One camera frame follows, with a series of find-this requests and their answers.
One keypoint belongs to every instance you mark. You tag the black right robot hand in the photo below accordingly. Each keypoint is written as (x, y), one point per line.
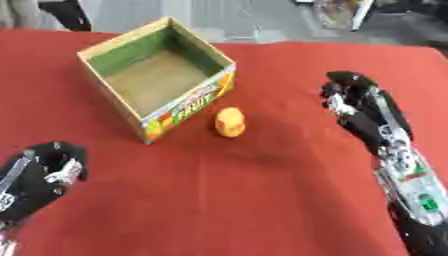
(363, 110)

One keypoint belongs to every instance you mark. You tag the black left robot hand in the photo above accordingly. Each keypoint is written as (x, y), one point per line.
(35, 186)

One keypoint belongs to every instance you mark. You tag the tan cardboard box green inside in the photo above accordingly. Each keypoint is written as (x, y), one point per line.
(157, 78)

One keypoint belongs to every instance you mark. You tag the white tripod leg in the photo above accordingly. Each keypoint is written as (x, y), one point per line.
(361, 15)

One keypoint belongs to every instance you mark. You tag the orange yellow toy fruit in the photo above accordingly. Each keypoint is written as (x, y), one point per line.
(230, 122)

